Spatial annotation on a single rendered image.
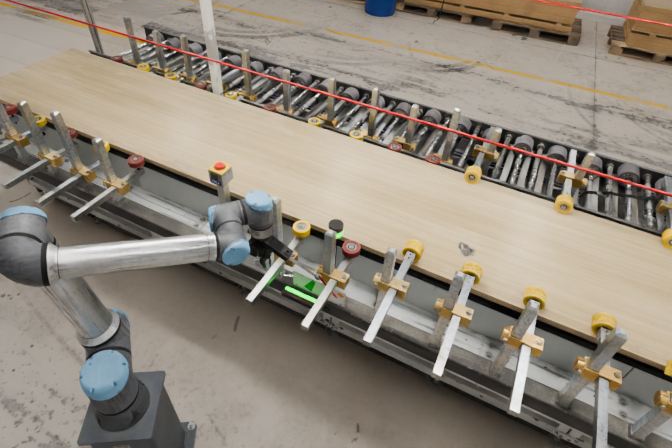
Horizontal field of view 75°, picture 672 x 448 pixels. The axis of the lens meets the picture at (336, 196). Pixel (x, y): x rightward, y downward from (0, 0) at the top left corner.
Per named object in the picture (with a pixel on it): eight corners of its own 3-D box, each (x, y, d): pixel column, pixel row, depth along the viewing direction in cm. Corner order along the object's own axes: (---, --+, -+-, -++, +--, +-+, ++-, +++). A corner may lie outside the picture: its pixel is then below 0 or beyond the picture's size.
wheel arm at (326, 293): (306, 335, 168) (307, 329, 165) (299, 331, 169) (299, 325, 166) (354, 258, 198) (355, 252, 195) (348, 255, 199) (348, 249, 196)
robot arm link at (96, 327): (95, 376, 165) (-28, 247, 113) (95, 336, 176) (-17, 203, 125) (138, 360, 168) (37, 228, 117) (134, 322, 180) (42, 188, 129)
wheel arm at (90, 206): (77, 223, 208) (73, 217, 206) (71, 221, 209) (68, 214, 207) (145, 174, 238) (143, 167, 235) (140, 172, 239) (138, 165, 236)
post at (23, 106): (55, 178, 251) (20, 103, 219) (51, 176, 252) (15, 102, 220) (61, 175, 254) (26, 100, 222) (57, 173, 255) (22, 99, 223)
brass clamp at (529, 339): (537, 359, 154) (542, 351, 151) (498, 342, 158) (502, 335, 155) (539, 345, 159) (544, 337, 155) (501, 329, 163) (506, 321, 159)
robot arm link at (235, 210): (209, 224, 140) (248, 215, 144) (203, 201, 148) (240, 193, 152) (213, 244, 146) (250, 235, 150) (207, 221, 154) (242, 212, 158)
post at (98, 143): (123, 214, 239) (95, 141, 207) (118, 212, 240) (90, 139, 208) (128, 210, 241) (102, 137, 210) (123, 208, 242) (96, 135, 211)
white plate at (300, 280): (344, 308, 192) (345, 294, 185) (292, 284, 200) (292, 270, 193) (344, 307, 192) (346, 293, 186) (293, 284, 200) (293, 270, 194)
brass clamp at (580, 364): (615, 392, 147) (622, 385, 143) (572, 374, 151) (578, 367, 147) (615, 377, 151) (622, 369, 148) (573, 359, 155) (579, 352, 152)
